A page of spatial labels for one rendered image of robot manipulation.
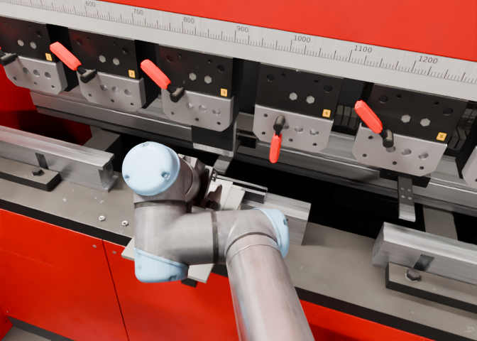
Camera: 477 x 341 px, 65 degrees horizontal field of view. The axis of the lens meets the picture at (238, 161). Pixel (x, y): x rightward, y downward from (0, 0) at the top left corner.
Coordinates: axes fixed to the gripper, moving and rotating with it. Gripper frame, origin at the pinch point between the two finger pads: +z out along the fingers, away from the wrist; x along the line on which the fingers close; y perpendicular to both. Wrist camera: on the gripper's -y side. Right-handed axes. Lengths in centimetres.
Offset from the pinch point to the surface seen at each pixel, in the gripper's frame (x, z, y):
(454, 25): -37, -29, 34
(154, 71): 10.9, -20.5, 21.2
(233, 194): -5.2, 4.9, 4.6
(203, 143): 3.6, -1.3, 13.7
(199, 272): -5.8, -10.0, -12.7
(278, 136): -14.3, -13.9, 15.8
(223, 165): 0.4, 10.2, 11.5
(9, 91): 86, 28, 22
